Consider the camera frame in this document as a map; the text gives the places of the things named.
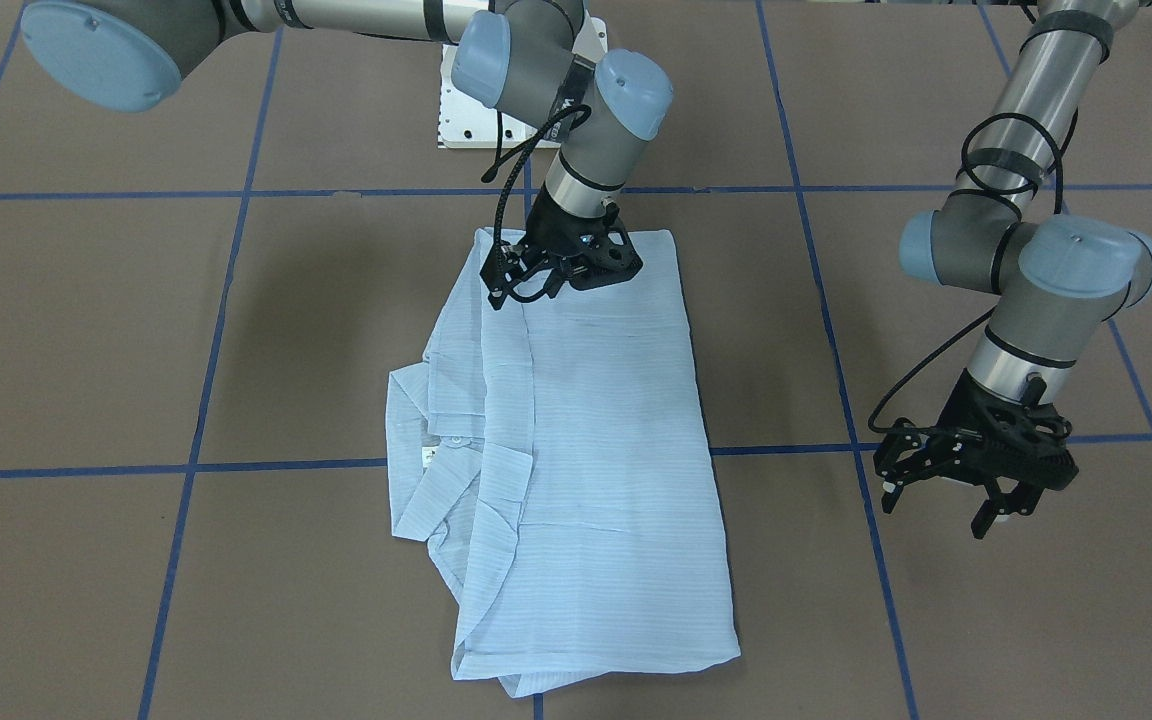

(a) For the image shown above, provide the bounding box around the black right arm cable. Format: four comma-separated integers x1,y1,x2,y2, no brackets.
482,103,594,262

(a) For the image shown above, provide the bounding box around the light blue button-up shirt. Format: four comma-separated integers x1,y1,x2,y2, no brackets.
385,228,741,698

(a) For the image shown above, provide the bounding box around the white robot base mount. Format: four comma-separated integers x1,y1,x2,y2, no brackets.
437,15,609,151

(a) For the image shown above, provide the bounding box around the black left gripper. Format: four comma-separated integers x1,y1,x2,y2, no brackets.
873,372,1079,541

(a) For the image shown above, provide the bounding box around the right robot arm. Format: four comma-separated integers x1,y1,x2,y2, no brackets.
20,1,673,306

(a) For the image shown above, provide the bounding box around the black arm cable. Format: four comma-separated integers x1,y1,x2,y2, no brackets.
866,0,1082,433
482,103,594,262

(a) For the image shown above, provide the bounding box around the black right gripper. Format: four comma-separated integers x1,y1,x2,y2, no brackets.
482,190,643,310

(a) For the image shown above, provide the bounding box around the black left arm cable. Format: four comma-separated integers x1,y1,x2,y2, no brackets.
866,0,1082,433

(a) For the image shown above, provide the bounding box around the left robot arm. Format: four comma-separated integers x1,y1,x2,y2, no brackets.
867,1,1152,538

